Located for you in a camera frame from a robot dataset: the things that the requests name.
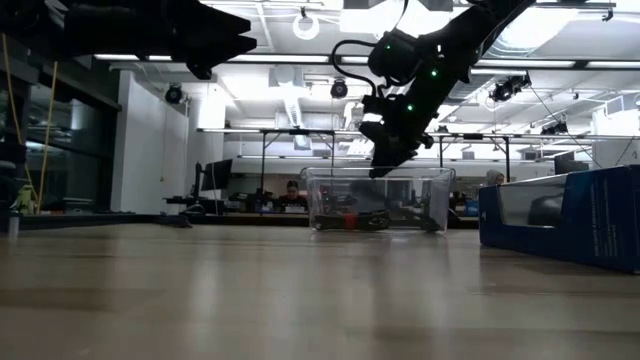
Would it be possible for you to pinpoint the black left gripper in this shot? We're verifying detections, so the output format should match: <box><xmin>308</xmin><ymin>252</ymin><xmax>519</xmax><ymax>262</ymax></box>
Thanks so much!
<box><xmin>149</xmin><ymin>0</ymin><xmax>258</xmax><ymax>81</ymax></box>

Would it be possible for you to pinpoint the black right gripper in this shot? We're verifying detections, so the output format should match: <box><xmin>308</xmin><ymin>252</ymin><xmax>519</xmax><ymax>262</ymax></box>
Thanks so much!
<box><xmin>358</xmin><ymin>68</ymin><xmax>452</xmax><ymax>180</ymax></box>

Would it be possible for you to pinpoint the clear plastic container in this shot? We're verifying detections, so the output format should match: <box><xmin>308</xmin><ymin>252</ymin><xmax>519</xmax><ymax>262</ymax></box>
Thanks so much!
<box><xmin>299</xmin><ymin>166</ymin><xmax>457</xmax><ymax>234</ymax></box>

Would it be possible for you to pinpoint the black cable with red tie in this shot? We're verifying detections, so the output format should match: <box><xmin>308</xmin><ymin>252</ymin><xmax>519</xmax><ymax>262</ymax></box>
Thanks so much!
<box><xmin>312</xmin><ymin>208</ymin><xmax>394</xmax><ymax>233</ymax></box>

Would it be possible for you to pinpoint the long overhead light bar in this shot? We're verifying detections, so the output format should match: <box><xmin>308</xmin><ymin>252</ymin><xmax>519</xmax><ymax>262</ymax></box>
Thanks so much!
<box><xmin>93</xmin><ymin>52</ymin><xmax>640</xmax><ymax>70</ymax></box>

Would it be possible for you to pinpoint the black hanging spotlight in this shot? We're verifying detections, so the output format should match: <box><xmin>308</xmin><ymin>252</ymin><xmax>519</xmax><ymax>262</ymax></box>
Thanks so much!
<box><xmin>488</xmin><ymin>73</ymin><xmax>533</xmax><ymax>104</ymax></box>

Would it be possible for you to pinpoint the black computer monitor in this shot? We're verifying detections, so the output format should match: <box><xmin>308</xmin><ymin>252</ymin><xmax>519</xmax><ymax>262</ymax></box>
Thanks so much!
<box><xmin>553</xmin><ymin>151</ymin><xmax>592</xmax><ymax>176</ymax></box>
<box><xmin>199</xmin><ymin>158</ymin><xmax>235</xmax><ymax>193</ymax></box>

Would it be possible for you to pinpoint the dark background desk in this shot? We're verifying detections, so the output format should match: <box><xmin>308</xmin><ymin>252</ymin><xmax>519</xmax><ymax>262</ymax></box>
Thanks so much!
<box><xmin>164</xmin><ymin>194</ymin><xmax>311</xmax><ymax>217</ymax></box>

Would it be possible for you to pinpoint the blue game controller box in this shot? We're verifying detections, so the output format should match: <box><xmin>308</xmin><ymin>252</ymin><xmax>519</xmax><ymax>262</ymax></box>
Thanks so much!
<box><xmin>478</xmin><ymin>164</ymin><xmax>640</xmax><ymax>275</ymax></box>

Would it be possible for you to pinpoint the small green object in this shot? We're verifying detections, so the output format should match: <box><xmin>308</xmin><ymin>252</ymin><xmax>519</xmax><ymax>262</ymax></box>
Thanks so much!
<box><xmin>14</xmin><ymin>183</ymin><xmax>37</xmax><ymax>217</ymax></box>

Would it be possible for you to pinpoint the small white bottle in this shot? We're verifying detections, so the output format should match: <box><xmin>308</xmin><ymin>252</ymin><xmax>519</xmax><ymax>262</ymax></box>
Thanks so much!
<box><xmin>6</xmin><ymin>209</ymin><xmax>22</xmax><ymax>239</ymax></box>

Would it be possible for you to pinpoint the white hanging ring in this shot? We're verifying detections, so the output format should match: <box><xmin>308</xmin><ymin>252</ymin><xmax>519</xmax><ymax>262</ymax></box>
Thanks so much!
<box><xmin>292</xmin><ymin>12</ymin><xmax>321</xmax><ymax>42</ymax></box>

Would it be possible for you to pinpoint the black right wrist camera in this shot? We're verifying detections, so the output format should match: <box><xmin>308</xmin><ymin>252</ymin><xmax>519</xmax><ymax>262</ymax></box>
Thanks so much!
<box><xmin>367</xmin><ymin>28</ymin><xmax>426</xmax><ymax>87</ymax></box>

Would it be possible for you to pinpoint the black metal frame stand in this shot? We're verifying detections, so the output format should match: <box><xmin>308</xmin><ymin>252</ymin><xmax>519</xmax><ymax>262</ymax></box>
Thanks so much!
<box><xmin>197</xmin><ymin>127</ymin><xmax>337</xmax><ymax>197</ymax></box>
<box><xmin>433</xmin><ymin>130</ymin><xmax>514</xmax><ymax>184</ymax></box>

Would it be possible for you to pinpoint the yellow extension cord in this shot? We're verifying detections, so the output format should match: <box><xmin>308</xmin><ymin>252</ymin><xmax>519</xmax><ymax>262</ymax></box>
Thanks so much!
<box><xmin>1</xmin><ymin>32</ymin><xmax>59</xmax><ymax>216</ymax></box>

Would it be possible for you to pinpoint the black aluminium table frame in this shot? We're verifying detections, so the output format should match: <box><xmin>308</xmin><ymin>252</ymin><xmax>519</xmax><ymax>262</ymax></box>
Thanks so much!
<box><xmin>0</xmin><ymin>212</ymin><xmax>481</xmax><ymax>231</ymax></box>

